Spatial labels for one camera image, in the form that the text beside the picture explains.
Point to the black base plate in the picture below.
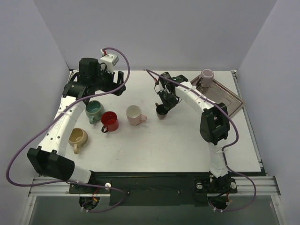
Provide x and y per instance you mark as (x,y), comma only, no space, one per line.
(157,188)

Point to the brown patterned cup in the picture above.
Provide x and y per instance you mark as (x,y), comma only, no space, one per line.
(161,111)

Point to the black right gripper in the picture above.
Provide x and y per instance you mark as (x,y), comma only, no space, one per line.
(168,101)

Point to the metal serving tray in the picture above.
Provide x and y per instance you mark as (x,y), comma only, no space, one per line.
(221,94)

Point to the aluminium rail frame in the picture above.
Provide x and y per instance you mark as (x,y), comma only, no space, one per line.
(262,184)

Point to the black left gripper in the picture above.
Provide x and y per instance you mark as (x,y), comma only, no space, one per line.
(113,82)

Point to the pink ceramic mug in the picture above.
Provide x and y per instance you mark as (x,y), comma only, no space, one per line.
(134,115)

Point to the purple mug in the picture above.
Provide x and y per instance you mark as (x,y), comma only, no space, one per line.
(206,78)

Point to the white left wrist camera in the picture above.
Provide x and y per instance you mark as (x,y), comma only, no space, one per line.
(108,62)

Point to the beige round mug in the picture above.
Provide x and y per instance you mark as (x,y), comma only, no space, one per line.
(78,139)

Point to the red mug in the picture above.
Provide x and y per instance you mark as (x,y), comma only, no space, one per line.
(110,122)

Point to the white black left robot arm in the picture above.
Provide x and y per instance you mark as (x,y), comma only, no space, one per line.
(48,159)

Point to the green ceramic mug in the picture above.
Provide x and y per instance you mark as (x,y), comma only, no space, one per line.
(94,111)

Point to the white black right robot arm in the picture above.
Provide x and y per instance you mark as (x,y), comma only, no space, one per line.
(214,124)

